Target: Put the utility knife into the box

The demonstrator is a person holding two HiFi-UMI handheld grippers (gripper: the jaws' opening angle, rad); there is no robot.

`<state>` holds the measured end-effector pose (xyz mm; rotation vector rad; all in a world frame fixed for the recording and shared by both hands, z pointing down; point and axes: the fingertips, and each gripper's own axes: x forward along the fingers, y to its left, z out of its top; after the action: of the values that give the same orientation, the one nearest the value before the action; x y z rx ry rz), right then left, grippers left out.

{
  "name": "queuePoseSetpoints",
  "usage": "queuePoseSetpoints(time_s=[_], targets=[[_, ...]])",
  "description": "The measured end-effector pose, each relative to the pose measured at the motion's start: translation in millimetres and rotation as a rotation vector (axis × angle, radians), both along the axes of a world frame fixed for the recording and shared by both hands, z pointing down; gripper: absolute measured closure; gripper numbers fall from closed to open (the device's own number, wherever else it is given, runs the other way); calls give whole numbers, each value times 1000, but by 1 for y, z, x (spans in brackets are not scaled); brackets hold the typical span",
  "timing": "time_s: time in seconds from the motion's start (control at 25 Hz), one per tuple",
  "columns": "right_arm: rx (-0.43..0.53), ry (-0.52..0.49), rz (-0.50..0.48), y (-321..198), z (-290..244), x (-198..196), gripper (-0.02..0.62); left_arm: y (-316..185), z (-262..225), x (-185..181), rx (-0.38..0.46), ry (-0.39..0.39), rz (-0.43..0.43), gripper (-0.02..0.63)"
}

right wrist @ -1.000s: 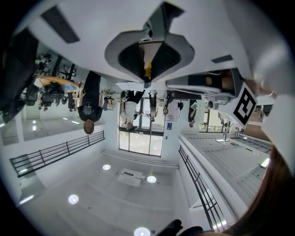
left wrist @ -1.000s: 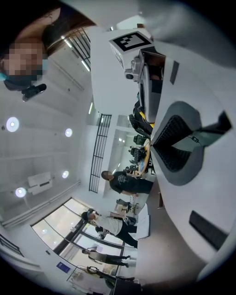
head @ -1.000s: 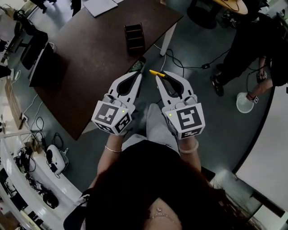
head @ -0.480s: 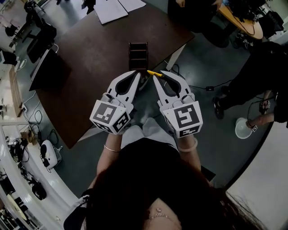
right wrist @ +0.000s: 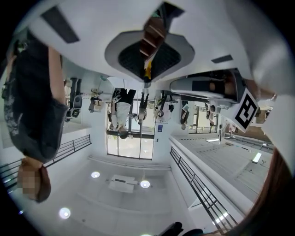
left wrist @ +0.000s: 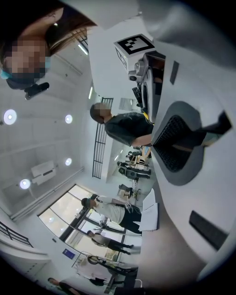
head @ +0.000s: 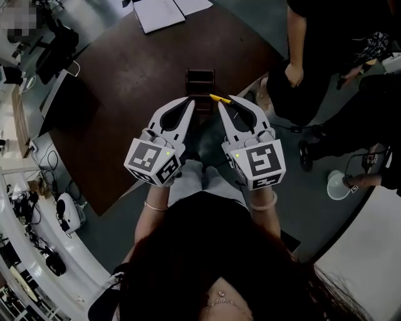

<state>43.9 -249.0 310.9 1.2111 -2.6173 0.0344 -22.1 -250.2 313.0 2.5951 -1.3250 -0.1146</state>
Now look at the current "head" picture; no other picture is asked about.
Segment black office chair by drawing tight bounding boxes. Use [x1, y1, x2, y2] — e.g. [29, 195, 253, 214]
[34, 18, 81, 86]

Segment dark wooden rack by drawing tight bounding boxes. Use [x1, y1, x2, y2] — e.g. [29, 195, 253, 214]
[184, 68, 217, 119]

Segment black monitor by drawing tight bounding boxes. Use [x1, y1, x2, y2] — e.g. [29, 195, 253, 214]
[37, 69, 102, 138]

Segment person's grey trousers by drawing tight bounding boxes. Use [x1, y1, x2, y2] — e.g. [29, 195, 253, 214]
[167, 159, 249, 208]

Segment pale jade bangle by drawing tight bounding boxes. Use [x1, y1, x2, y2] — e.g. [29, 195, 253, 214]
[249, 191, 279, 212]

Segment person's right forearm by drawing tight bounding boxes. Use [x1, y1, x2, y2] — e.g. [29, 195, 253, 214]
[249, 189, 282, 239]

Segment thin silver bracelet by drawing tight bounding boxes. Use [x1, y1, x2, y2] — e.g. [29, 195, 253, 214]
[143, 200, 169, 213]

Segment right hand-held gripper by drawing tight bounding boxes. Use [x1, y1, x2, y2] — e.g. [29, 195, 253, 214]
[217, 95, 287, 192]

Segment white round appliance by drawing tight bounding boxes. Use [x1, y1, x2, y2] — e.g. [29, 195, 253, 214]
[55, 192, 86, 234]

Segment white paper sheet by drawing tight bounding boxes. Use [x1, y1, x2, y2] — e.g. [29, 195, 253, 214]
[174, 0, 215, 17]
[133, 0, 187, 34]

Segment person's black top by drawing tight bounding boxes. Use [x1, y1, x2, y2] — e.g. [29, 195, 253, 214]
[87, 191, 301, 321]

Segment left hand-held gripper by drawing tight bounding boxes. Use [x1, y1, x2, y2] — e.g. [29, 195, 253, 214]
[123, 95, 196, 189]

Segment tangle of black cables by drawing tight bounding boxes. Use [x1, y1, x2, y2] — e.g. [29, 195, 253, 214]
[11, 191, 42, 225]

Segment thin pink necklace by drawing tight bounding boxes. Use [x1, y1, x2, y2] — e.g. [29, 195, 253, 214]
[207, 290, 244, 310]

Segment person's left forearm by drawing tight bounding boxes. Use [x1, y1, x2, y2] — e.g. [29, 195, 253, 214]
[133, 184, 170, 250]

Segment black headset device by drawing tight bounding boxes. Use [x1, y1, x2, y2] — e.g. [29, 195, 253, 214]
[45, 250, 68, 278]

